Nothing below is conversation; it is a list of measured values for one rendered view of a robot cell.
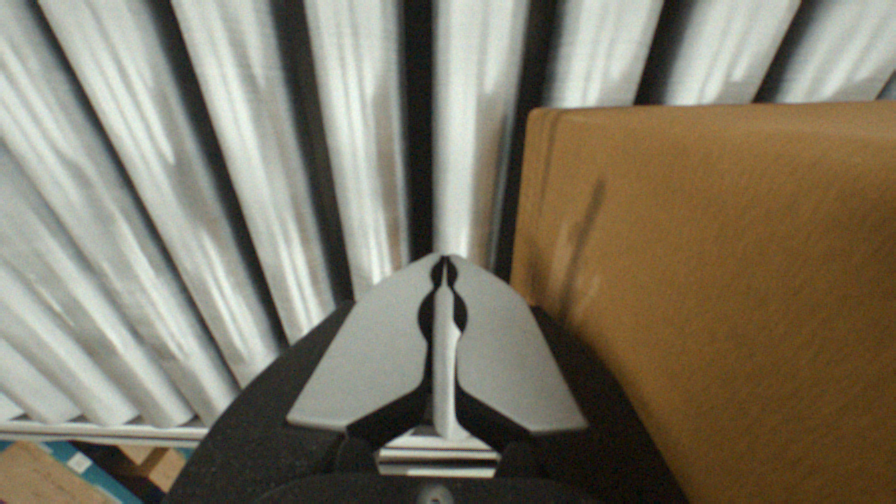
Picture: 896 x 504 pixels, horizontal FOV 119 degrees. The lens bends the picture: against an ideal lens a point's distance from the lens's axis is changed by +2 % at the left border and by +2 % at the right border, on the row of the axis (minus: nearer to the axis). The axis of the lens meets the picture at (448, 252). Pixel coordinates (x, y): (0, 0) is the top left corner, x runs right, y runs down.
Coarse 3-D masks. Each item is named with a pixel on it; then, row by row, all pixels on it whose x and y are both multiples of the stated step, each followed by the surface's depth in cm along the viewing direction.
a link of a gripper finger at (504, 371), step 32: (448, 256) 12; (480, 288) 10; (480, 320) 8; (512, 320) 8; (480, 352) 7; (512, 352) 7; (544, 352) 7; (480, 384) 6; (512, 384) 6; (544, 384) 6; (480, 416) 6; (512, 416) 6; (544, 416) 6; (576, 416) 6
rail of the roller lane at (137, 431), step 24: (432, 384) 36; (432, 408) 34; (0, 432) 32; (24, 432) 32; (48, 432) 32; (72, 432) 31; (96, 432) 31; (120, 432) 31; (144, 432) 31; (168, 432) 31; (192, 432) 30; (432, 432) 31; (432, 456) 32; (456, 456) 32; (480, 456) 32
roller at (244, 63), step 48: (192, 0) 12; (240, 0) 12; (192, 48) 13; (240, 48) 13; (288, 48) 15; (240, 96) 14; (288, 96) 15; (240, 144) 15; (288, 144) 16; (240, 192) 17; (288, 192) 17; (288, 240) 18; (288, 288) 20; (336, 288) 23; (288, 336) 23
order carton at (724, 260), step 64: (576, 128) 9; (640, 128) 6; (704, 128) 4; (768, 128) 4; (832, 128) 3; (576, 192) 9; (640, 192) 6; (704, 192) 4; (768, 192) 3; (832, 192) 3; (576, 256) 9; (640, 256) 6; (704, 256) 4; (768, 256) 3; (832, 256) 3; (576, 320) 9; (640, 320) 6; (704, 320) 4; (768, 320) 3; (832, 320) 3; (640, 384) 6; (704, 384) 4; (768, 384) 3; (832, 384) 3; (704, 448) 4; (768, 448) 3; (832, 448) 3
